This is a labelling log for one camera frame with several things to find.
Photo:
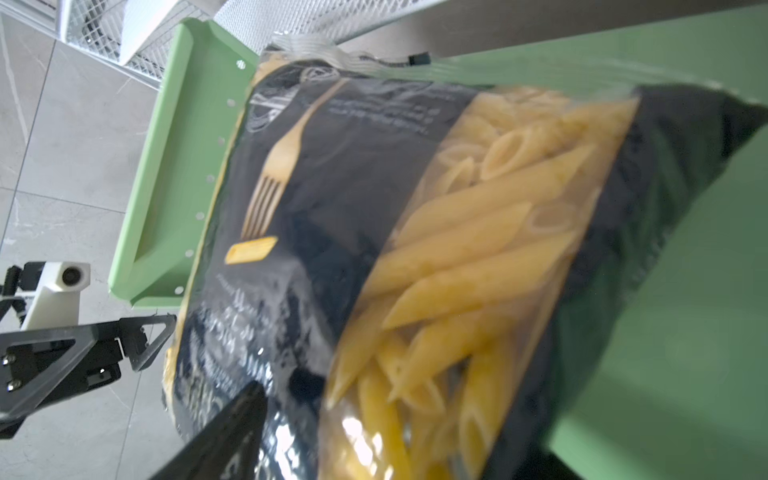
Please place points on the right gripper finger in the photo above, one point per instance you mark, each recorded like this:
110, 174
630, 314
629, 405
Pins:
228, 447

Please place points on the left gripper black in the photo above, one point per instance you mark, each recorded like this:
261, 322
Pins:
43, 367

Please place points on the black penne pasta bag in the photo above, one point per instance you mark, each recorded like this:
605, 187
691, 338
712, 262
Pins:
423, 274

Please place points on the green two-tier shelf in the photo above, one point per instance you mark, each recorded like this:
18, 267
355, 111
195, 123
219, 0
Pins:
680, 391

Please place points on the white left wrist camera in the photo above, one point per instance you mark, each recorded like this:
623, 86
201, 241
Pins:
51, 291

